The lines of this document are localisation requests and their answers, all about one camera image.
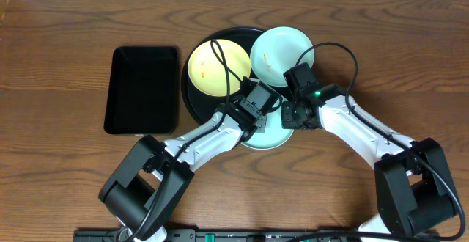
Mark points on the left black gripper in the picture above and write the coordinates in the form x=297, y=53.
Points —
x=254, y=121

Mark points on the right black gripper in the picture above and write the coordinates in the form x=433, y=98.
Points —
x=286, y=120

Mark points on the light blue plate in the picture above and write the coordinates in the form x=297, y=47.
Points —
x=273, y=136
x=276, y=51

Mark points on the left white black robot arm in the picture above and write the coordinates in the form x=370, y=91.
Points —
x=146, y=187

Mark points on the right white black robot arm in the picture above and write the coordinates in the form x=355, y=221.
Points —
x=416, y=196

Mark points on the black rectangular tray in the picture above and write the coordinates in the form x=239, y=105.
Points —
x=142, y=92

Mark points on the yellow plate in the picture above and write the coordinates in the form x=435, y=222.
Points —
x=208, y=75

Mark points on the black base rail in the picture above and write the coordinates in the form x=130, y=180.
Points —
x=190, y=235

